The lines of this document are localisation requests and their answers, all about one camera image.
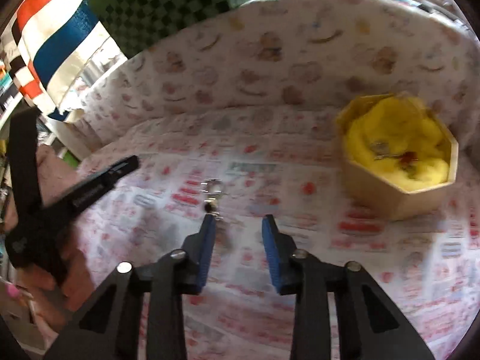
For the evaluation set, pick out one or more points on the octagonal gold box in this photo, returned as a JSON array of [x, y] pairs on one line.
[[397, 202]]

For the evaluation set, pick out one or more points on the bear print cloth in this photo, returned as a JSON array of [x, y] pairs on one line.
[[262, 67]]

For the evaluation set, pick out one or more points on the green checkered tissue box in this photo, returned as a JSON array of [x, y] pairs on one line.
[[161, 7]]

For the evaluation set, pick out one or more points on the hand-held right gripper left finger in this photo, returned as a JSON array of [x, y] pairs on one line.
[[207, 247]]

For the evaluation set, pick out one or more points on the yellow cloth pouch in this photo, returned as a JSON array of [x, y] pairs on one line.
[[397, 127]]

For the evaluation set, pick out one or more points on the strawberry print cloth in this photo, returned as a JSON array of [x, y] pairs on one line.
[[243, 322]]

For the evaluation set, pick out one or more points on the red heart charm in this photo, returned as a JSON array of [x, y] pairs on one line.
[[407, 158]]

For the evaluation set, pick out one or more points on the person's left hand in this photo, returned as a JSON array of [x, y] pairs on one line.
[[80, 270]]

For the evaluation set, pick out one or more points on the striped curtain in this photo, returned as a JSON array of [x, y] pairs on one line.
[[56, 45]]

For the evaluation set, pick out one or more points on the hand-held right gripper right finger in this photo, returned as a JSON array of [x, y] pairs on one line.
[[272, 255]]

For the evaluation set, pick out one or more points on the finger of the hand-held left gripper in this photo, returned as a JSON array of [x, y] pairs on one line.
[[97, 183], [24, 157]]

